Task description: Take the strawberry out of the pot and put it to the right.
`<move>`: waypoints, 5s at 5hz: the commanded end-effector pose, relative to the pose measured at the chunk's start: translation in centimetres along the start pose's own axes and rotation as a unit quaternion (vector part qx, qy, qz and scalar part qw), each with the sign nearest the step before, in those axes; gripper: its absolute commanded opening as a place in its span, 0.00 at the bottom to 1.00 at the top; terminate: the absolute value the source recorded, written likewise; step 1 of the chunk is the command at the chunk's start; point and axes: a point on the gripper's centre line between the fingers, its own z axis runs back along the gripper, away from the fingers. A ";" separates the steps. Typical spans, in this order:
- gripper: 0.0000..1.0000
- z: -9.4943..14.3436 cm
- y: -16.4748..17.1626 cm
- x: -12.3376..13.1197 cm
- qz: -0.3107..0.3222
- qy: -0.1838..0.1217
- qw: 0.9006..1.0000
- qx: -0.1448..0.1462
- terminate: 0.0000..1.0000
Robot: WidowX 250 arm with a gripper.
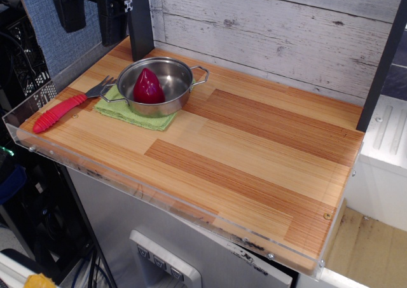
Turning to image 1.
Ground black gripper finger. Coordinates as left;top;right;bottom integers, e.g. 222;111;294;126
53;0;86;32
97;0;127;46

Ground green folded cloth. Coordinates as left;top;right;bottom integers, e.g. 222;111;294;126
93;98;177;131

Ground white side counter unit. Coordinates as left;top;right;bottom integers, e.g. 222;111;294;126
344;95;406;231

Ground black support post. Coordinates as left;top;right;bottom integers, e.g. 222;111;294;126
356;0;406;132
127;0;155;61

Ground black left support post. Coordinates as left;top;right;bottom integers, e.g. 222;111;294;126
127;0;155;61

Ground black right support post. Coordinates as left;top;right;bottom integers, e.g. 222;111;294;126
356;0;406;132

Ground silver toy fridge front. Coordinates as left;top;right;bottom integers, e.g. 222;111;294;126
67;169;298;287

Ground blue fabric panel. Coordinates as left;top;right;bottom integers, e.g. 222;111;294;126
21;0;116;79

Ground clear acrylic table guard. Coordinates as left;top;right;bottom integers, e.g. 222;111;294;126
4;78;363;276

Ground black plastic crate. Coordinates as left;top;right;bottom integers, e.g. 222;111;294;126
1;16;51;97

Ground red handled metal fork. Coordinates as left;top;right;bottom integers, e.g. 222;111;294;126
32;76;116;134

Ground small stainless steel pot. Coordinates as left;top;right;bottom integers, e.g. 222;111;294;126
101;57;210;118

